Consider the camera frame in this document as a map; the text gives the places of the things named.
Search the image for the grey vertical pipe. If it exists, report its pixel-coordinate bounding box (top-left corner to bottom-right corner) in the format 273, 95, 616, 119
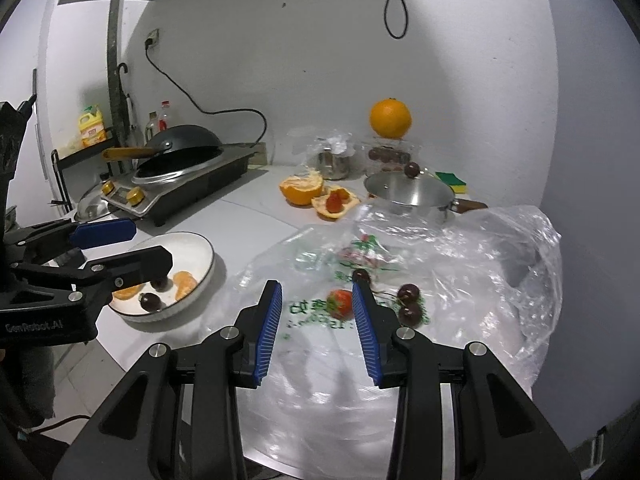
106, 0, 126, 133

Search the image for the black umbrella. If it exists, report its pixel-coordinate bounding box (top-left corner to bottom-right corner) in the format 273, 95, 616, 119
116, 62, 138, 133

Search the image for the steel saucepan with wooden handle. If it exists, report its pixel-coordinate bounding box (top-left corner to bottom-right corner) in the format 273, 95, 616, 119
363, 170, 488, 226

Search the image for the black wok with wooden handle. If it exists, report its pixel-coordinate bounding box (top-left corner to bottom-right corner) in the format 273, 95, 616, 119
102, 125, 225, 183

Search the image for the green yellow sponge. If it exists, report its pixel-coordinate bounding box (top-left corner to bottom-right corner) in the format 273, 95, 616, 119
434, 171, 471, 195

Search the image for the orange segment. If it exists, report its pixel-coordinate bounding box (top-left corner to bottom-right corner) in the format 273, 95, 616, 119
172, 271, 197, 302
111, 282, 146, 301

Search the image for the orange peel piece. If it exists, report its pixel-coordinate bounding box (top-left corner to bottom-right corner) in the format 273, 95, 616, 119
311, 185, 362, 222

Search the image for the glass pot lid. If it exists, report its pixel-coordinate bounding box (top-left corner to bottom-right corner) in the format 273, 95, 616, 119
75, 191, 111, 223

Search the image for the yellow detergent bottle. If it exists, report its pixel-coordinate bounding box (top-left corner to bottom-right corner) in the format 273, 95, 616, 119
77, 105, 107, 148

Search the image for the peeled orange half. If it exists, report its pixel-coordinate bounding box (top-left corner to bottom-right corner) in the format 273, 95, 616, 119
278, 170, 326, 207

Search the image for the induction cooker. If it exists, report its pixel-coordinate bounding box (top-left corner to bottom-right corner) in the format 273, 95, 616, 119
101, 142, 257, 227

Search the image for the white plate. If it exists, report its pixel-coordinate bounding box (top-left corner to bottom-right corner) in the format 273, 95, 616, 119
107, 231, 216, 322

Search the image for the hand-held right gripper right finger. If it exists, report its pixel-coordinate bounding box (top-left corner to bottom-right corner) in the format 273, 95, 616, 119
351, 281, 583, 480

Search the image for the black cooker power cable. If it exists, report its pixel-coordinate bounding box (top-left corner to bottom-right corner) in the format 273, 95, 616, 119
145, 42, 268, 147

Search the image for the thin black cable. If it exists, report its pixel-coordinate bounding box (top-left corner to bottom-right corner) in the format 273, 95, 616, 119
22, 412, 91, 433

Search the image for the whole orange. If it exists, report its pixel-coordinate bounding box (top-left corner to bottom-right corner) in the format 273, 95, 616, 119
369, 97, 413, 139

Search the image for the small steel pot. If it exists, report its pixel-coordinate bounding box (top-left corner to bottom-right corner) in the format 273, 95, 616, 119
317, 149, 353, 181

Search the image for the dark grey cloth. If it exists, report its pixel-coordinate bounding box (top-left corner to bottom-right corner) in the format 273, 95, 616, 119
0, 345, 56, 426

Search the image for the large clear plastic bag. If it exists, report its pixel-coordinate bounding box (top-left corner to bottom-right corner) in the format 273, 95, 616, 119
222, 203, 563, 466

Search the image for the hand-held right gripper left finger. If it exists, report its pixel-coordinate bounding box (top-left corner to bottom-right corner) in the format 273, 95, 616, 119
65, 280, 283, 480

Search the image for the black metal rack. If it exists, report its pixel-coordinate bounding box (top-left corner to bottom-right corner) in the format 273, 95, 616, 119
51, 132, 118, 216

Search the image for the small clear plastic bag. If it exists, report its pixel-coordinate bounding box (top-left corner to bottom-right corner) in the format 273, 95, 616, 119
289, 127, 361, 181

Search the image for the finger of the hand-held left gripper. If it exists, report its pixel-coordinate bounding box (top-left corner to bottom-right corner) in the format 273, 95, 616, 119
10, 245, 173, 311
0, 218, 137, 268

